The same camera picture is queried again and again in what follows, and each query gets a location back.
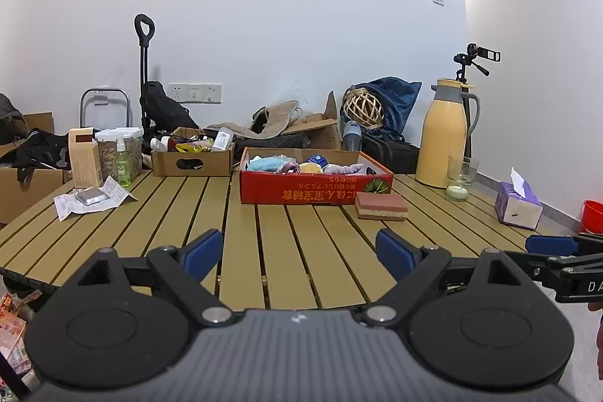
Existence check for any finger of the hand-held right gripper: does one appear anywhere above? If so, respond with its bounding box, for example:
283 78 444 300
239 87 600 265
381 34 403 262
525 234 603 271

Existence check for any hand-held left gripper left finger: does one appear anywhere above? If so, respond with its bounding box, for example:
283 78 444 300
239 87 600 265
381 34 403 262
75 229 236 328

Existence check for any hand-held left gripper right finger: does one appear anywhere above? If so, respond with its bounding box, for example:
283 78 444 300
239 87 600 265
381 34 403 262
360 229 531 328

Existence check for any red cardboard box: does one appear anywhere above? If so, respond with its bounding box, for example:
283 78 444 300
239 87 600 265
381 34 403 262
239 148 395 206

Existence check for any person's right hand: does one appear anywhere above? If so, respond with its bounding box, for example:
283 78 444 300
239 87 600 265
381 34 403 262
587 301 603 365

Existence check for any pink layered sponge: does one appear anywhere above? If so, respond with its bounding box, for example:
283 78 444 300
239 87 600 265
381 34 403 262
355 191 409 222

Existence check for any red plastic bucket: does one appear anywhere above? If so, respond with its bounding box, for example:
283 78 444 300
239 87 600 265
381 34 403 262
579 199 603 235

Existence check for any purple tissue box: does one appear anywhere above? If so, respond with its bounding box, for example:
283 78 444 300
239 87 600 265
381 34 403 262
494 167 544 229

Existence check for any small brown cardboard box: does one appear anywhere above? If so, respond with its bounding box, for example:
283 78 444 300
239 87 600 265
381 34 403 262
151 127 235 177

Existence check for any clear drinking glass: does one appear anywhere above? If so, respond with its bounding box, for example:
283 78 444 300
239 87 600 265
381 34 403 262
446 154 480 202

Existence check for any black carry case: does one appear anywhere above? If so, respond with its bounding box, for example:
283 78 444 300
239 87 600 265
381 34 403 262
360 131 420 174

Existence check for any light blue cloth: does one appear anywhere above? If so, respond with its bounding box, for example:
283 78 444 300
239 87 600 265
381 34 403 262
247 157 283 172

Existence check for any white labelled bottle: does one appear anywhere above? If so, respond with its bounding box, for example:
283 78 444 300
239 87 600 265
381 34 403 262
211 128 235 153

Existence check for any green spray bottle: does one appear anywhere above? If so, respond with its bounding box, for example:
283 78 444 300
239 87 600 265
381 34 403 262
114 136 133 187

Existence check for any clear container with white lid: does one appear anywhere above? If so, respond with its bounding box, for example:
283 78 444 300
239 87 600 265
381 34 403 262
95 127 143 182

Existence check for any yellow thermos jug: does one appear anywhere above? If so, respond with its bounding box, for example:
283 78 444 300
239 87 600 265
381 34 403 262
415 78 481 189

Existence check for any blue water bottle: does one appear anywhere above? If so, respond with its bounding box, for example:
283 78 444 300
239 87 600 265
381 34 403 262
342 120 363 152

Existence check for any silver foil packet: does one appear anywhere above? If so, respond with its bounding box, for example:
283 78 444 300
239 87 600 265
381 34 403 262
74 188 110 205

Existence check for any dark cloth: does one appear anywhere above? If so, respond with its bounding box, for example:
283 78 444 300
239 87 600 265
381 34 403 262
234 133 312 158

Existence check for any large open cardboard box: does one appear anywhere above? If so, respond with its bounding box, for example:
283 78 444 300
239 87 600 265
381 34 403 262
283 91 342 151

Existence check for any white paper receipt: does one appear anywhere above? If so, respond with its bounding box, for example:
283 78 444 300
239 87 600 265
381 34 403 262
53 176 139 222

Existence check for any woven rattan ball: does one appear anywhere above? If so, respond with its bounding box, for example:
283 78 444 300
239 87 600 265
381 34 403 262
341 89 386 128

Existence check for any black trolley bag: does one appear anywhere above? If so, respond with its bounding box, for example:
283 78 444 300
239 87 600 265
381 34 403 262
140 81 199 132

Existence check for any beige carton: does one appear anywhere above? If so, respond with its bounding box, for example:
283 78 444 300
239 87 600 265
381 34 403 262
68 127 103 189

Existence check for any dark blue cloth bag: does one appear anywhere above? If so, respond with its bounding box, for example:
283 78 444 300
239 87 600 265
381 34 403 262
353 76 422 144

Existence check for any plain brown cardboard box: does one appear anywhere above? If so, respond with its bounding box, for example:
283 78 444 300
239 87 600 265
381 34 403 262
0 112 71 226

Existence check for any black clothing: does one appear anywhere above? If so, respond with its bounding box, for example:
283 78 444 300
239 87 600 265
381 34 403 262
0 128 71 183

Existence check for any pile of snack packets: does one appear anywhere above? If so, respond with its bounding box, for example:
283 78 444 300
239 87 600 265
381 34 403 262
0 289 43 388

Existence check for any grey backpack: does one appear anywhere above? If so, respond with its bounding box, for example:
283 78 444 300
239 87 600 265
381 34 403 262
0 93 29 146

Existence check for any white wall socket panel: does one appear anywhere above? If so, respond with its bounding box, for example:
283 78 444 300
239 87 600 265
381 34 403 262
168 83 222 104

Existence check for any metal tube frame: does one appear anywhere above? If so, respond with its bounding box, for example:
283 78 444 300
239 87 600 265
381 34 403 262
79 88 131 134

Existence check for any black camera tripod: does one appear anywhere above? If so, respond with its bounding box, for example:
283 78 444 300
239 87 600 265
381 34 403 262
453 44 501 160

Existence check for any black trolley handle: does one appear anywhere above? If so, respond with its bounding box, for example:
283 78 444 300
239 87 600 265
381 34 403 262
134 13 156 134

